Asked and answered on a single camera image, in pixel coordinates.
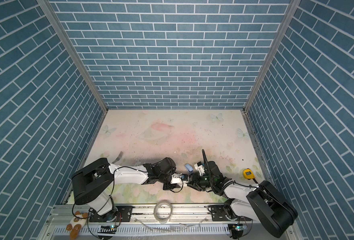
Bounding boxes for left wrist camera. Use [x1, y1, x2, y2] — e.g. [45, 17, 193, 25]
[170, 174, 188, 187]

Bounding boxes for light blue stapler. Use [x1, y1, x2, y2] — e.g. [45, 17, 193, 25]
[185, 164, 194, 175]

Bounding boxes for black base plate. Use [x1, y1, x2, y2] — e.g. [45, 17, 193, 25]
[207, 205, 252, 222]
[89, 205, 133, 223]

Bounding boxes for clear tape roll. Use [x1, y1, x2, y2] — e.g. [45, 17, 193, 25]
[153, 200, 173, 224]

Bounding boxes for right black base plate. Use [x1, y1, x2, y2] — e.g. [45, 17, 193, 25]
[207, 205, 252, 222]

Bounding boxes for brown white plush toy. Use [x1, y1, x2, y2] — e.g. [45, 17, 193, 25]
[66, 211, 88, 240]

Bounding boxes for yellow tape measure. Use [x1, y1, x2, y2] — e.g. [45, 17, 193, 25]
[243, 169, 256, 180]

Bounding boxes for aluminium front rail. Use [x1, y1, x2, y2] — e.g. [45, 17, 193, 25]
[46, 203, 295, 226]

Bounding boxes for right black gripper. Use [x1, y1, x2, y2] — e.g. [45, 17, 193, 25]
[186, 172, 216, 192]

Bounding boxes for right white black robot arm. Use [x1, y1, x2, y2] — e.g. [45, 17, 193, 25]
[186, 161, 298, 238]

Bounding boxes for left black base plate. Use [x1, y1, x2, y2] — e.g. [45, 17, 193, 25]
[89, 205, 133, 223]

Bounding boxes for silver fork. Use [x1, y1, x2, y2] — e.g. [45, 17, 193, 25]
[112, 151, 124, 164]

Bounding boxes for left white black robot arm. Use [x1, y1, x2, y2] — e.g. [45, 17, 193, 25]
[72, 158, 188, 216]

